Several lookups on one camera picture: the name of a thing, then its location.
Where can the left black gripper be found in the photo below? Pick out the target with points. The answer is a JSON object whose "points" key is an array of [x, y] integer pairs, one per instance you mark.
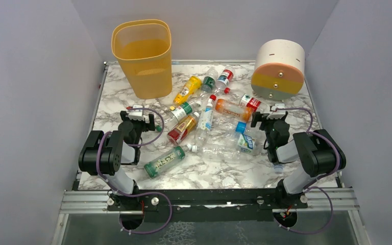
{"points": [[149, 122]]}

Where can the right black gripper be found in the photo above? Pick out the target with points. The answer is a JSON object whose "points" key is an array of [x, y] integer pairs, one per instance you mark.
{"points": [[256, 120]]}

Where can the clear bottle green white label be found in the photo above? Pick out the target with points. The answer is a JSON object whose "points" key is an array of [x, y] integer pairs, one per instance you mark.
{"points": [[175, 114]]}

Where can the amber bottle red cap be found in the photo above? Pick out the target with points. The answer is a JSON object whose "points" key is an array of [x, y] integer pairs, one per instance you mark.
{"points": [[180, 131]]}

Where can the green tinted bottle green cap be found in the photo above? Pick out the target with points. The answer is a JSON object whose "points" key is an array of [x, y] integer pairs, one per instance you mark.
{"points": [[164, 162]]}

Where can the clear bottle blue label red cap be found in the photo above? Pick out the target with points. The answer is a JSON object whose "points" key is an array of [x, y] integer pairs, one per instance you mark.
{"points": [[205, 122]]}

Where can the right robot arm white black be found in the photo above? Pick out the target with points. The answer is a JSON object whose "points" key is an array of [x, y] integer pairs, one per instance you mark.
{"points": [[317, 152]]}

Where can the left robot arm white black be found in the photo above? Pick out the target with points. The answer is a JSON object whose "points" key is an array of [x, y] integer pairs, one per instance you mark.
{"points": [[104, 153]]}

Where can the yellow plastic mesh bin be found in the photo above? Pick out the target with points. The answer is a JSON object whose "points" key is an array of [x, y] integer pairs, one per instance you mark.
{"points": [[143, 49]]}

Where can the clear bottle red white label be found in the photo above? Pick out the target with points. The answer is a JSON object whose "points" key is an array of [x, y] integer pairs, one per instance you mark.
{"points": [[245, 100]]}

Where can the clear bottle blue green label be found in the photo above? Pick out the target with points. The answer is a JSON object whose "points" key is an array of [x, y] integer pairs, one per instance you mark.
{"points": [[247, 144]]}

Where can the orange drink bottle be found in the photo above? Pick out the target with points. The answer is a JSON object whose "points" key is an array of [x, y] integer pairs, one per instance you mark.
{"points": [[224, 106]]}

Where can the white cylindrical container orange lid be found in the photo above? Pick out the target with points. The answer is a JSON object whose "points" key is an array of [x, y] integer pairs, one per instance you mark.
{"points": [[279, 72]]}

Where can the clear bottle bright blue label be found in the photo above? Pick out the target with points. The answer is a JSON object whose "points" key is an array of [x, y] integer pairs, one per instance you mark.
{"points": [[236, 127]]}

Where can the small clear bottle blue cap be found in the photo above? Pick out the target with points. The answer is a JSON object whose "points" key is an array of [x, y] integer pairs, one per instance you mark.
{"points": [[278, 169]]}

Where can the clear unlabeled bottle white cap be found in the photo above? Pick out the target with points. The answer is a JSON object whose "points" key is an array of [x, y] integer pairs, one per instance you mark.
{"points": [[214, 151]]}

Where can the yellow juice bottle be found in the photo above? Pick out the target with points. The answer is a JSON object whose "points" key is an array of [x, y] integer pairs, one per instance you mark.
{"points": [[192, 85]]}

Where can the clear bottle dark green label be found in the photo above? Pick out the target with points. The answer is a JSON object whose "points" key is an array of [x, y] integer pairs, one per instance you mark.
{"points": [[208, 83]]}

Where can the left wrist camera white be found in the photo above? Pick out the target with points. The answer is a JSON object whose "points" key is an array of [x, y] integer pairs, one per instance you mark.
{"points": [[135, 112]]}

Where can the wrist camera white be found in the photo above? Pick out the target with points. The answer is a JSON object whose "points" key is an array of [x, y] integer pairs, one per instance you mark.
{"points": [[277, 111], [135, 112]]}

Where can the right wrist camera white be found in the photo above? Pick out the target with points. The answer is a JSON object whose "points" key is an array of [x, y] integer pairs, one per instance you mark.
{"points": [[277, 111]]}

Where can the black aluminium base frame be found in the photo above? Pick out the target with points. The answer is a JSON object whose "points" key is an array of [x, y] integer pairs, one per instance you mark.
{"points": [[198, 190]]}

